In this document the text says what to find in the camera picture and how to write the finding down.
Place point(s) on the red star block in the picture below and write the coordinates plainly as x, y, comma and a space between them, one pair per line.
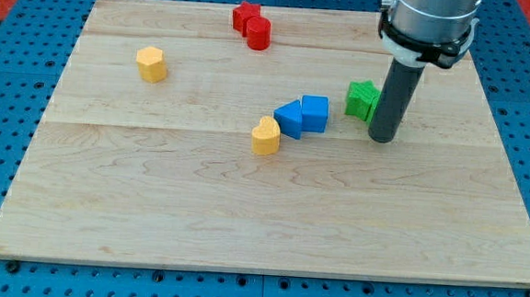
242, 14

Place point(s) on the red cylinder block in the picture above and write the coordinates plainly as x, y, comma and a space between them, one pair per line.
258, 31

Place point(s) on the blue pentagon block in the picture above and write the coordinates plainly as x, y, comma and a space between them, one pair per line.
314, 113

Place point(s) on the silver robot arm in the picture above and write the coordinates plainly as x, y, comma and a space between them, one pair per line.
418, 32

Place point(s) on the green star block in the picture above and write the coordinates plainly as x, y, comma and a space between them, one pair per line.
359, 96

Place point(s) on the light wooden board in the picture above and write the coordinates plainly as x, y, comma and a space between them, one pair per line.
125, 173

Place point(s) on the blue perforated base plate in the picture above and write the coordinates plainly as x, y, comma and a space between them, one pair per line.
9, 105

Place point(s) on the yellow heart block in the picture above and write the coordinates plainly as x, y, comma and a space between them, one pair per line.
266, 136

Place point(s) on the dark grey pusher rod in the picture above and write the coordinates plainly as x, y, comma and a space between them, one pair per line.
397, 92

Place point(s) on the yellow hexagon block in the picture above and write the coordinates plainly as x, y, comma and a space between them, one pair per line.
151, 64

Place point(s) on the blue triangle block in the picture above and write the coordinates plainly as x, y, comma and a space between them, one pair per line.
289, 118

